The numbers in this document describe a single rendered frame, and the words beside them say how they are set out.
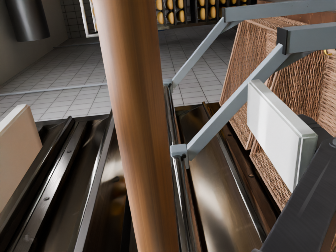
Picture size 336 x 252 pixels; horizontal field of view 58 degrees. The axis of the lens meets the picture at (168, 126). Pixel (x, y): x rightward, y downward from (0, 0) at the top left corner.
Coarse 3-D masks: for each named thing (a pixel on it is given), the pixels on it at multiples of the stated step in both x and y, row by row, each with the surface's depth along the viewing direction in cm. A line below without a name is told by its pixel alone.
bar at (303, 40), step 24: (312, 0) 96; (216, 24) 100; (312, 24) 55; (288, 48) 53; (312, 48) 54; (264, 72) 56; (168, 96) 94; (240, 96) 58; (168, 120) 78; (216, 120) 60; (192, 144) 62; (192, 216) 46; (192, 240) 41
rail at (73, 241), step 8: (112, 112) 149; (104, 136) 126; (96, 160) 109; (96, 168) 104; (88, 184) 96; (88, 192) 92; (80, 208) 86; (80, 216) 83; (80, 224) 80; (72, 240) 75; (72, 248) 73
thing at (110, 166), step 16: (112, 128) 131; (112, 144) 121; (112, 160) 115; (96, 176) 99; (112, 176) 109; (96, 192) 91; (112, 192) 104; (96, 208) 86; (112, 208) 99; (96, 224) 83; (112, 224) 95; (80, 240) 74; (96, 240) 80; (112, 240) 91
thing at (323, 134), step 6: (300, 114) 15; (306, 120) 14; (312, 120) 14; (312, 126) 14; (318, 126) 14; (318, 132) 13; (324, 132) 13; (318, 138) 13; (324, 138) 13; (318, 144) 12
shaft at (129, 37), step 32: (96, 0) 14; (128, 0) 13; (128, 32) 14; (128, 64) 15; (160, 64) 16; (128, 96) 15; (160, 96) 16; (128, 128) 16; (160, 128) 17; (128, 160) 17; (160, 160) 18; (128, 192) 19; (160, 192) 18; (160, 224) 19
